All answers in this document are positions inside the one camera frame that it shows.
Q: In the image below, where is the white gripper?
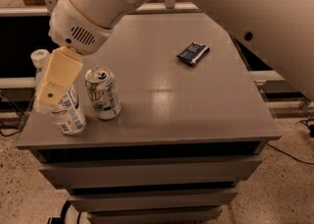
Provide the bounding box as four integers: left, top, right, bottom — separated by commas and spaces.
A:
33, 0, 112, 113

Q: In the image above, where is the black floor cable right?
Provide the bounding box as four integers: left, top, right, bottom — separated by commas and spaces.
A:
266, 118, 314, 166

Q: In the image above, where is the grey drawer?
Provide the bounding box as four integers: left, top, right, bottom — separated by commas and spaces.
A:
70, 188, 237, 212
87, 206, 222, 224
40, 155, 261, 189

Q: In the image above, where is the grey drawer cabinet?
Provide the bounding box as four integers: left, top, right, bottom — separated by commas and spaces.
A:
15, 12, 283, 224

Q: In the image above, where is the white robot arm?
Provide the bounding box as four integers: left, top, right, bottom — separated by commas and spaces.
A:
35, 0, 314, 112

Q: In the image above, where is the clear plastic water bottle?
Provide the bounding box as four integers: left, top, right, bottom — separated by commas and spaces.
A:
30, 49, 86, 135

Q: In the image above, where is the dark blue snack packet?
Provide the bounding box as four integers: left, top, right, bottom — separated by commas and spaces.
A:
177, 42, 210, 66

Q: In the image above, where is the black floor cable left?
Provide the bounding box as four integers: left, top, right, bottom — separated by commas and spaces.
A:
0, 119, 24, 138

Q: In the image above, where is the green white soda can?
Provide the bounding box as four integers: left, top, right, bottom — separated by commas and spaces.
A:
85, 66, 121, 120

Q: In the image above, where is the bottom grey drawer front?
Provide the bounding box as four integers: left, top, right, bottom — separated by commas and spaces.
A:
87, 206, 222, 224

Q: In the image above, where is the top grey drawer front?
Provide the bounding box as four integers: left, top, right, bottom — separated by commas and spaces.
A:
40, 155, 261, 189

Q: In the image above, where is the black cable under cabinet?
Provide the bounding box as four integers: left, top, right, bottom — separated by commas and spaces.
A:
47, 198, 82, 224

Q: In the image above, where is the black floor cable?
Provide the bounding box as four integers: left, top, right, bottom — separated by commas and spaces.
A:
0, 119, 24, 138
266, 118, 314, 166

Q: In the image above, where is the middle grey drawer front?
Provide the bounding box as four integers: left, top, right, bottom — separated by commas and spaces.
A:
70, 188, 237, 212

